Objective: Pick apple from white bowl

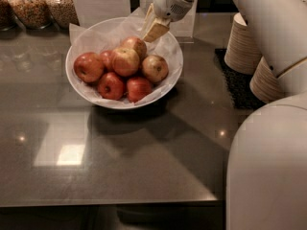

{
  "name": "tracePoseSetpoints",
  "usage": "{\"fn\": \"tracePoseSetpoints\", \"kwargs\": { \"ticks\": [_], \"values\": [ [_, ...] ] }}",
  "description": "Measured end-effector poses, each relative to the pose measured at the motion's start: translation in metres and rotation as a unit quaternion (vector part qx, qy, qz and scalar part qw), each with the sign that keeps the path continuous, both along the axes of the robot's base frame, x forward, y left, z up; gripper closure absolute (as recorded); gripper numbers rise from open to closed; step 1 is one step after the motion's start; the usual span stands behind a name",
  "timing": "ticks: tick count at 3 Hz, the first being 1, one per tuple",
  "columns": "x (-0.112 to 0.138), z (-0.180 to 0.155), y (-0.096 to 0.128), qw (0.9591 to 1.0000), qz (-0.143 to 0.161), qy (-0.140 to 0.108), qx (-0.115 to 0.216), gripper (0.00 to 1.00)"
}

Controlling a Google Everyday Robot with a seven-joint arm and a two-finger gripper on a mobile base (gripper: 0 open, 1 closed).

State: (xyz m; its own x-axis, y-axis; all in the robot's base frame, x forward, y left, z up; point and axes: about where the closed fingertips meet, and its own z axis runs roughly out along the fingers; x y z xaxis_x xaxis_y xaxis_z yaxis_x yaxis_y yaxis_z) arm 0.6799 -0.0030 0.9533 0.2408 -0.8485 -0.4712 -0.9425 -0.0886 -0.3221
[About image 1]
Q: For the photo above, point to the large yellow-red centre apple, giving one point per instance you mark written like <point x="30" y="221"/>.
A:
<point x="125" y="61"/>

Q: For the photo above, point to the middle cereal glass jar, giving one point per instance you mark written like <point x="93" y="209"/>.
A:
<point x="33" y="14"/>

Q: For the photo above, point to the yellowish bruised back apple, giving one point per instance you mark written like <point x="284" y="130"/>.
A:
<point x="137" y="44"/>

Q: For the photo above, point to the back stack paper bowls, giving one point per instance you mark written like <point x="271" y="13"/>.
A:
<point x="242" y="55"/>

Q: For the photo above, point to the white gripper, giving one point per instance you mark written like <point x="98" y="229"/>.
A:
<point x="167" y="2"/>

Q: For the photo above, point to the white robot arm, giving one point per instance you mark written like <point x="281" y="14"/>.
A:
<point x="266" y="182"/>

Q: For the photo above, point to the white paper liner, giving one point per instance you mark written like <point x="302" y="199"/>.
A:
<point x="96" y="35"/>

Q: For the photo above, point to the red front left apple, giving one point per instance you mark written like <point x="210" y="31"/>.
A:
<point x="111" y="86"/>

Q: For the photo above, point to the left cereal glass jar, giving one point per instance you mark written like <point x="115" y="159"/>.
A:
<point x="7" y="20"/>

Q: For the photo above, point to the black mesh mat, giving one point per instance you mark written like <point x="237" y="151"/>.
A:
<point x="238" y="85"/>

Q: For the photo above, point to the small red hidden apple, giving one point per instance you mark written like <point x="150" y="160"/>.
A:
<point x="106" y="59"/>

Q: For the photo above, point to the stack paper bowls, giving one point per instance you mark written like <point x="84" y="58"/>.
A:
<point x="242" y="55"/>
<point x="264" y="85"/>

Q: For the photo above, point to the right cereal glass jar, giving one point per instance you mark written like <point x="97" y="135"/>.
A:
<point x="63" y="12"/>

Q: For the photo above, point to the left white sign card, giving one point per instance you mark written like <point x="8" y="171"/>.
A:
<point x="90" y="12"/>

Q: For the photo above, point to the red apple far left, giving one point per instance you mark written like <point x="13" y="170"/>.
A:
<point x="88" y="67"/>

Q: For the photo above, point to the pale red right apple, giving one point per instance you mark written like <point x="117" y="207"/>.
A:
<point x="154" y="68"/>

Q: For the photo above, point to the cereal glass jar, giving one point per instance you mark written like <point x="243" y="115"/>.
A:
<point x="33" y="14"/>
<point x="7" y="20"/>
<point x="63" y="12"/>

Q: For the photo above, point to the red front right apple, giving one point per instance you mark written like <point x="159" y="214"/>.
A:
<point x="138" y="88"/>

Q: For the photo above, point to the front stack paper bowls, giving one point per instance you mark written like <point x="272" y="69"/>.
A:
<point x="264" y="85"/>

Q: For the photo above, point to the white bowl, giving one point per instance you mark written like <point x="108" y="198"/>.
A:
<point x="76" y="87"/>

